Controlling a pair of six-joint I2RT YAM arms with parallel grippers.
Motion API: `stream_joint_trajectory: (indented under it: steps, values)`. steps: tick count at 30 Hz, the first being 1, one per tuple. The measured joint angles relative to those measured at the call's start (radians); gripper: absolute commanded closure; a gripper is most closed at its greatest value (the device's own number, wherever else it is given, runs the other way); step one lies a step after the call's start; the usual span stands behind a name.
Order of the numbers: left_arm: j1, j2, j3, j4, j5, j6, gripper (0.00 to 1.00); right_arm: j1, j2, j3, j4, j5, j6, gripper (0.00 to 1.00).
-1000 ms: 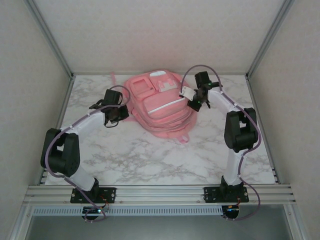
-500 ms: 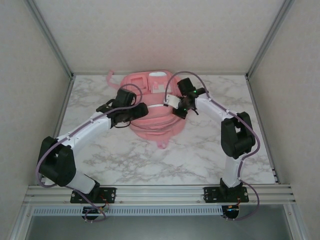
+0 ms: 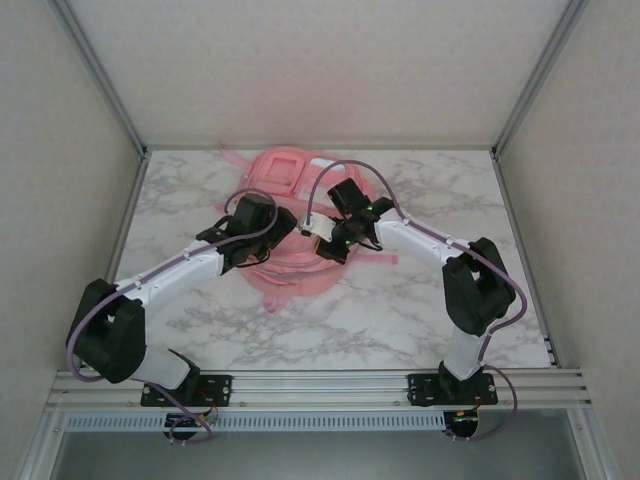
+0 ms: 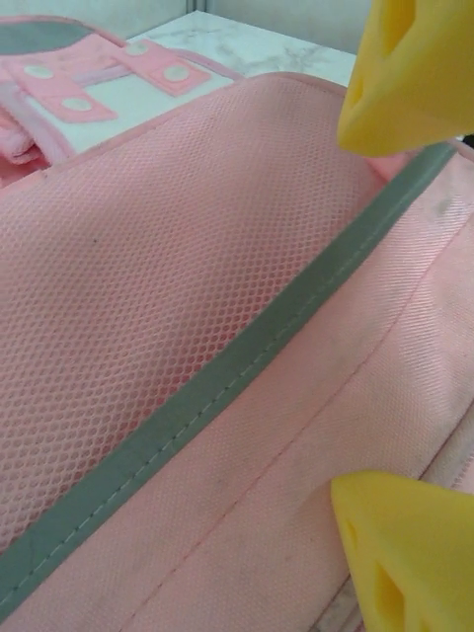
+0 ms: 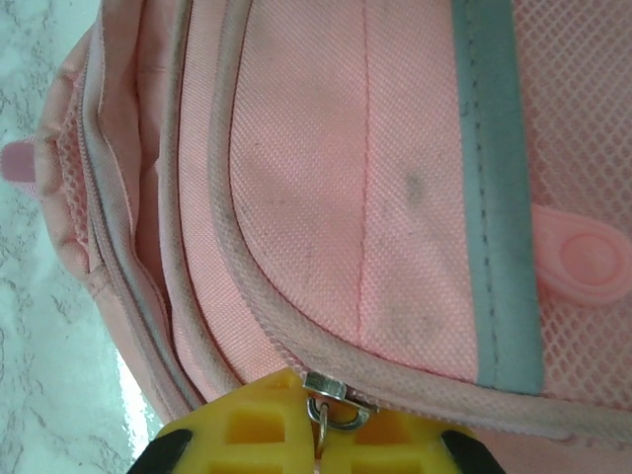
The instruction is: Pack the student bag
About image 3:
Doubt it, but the pink student backpack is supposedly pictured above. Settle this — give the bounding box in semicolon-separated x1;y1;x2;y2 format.
217;141;401;314

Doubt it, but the aluminium table side rail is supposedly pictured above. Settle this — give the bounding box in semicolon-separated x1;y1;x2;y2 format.
74;149;152;371
492;149;561;371

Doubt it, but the aluminium mounting rail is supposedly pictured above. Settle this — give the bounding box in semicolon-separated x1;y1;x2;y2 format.
47;368;594;412

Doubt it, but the white slotted cable duct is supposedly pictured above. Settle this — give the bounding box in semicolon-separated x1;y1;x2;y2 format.
64;412;446;432

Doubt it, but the black controller board with wires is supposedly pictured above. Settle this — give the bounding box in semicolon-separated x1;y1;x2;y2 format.
164;412;221;442
444;409;482;442

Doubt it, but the aluminium frame post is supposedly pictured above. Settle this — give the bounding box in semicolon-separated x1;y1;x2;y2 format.
490;0;592;161
47;0;151;161

